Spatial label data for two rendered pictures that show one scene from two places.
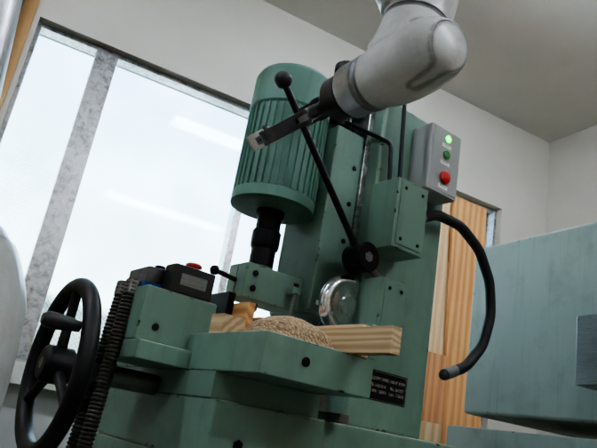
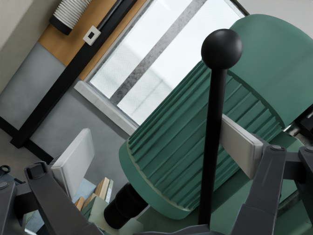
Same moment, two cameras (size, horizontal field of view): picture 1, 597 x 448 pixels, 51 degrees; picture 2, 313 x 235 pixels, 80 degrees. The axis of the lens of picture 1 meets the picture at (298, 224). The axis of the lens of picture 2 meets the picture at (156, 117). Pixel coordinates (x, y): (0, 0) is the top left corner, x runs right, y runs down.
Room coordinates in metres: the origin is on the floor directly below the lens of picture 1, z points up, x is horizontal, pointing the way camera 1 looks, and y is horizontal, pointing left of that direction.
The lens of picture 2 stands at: (0.89, 0.02, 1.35)
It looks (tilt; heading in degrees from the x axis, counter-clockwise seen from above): 11 degrees down; 19
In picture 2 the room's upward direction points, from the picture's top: 43 degrees clockwise
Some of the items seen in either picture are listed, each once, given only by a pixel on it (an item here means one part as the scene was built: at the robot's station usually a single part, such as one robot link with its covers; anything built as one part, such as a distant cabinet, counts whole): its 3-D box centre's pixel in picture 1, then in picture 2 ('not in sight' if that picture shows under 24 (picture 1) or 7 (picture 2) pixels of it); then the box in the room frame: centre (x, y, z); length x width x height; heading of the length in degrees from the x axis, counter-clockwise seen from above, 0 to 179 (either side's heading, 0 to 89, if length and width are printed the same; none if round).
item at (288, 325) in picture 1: (290, 330); not in sight; (0.97, -0.02, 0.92); 0.14 x 0.09 x 0.04; 124
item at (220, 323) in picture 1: (226, 326); not in sight; (1.03, 0.09, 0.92); 0.04 x 0.04 x 0.03; 40
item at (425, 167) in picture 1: (434, 164); not in sight; (1.30, -0.28, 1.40); 0.10 x 0.06 x 0.16; 124
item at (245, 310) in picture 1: (225, 324); not in sight; (1.17, 0.10, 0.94); 0.16 x 0.02 x 0.08; 34
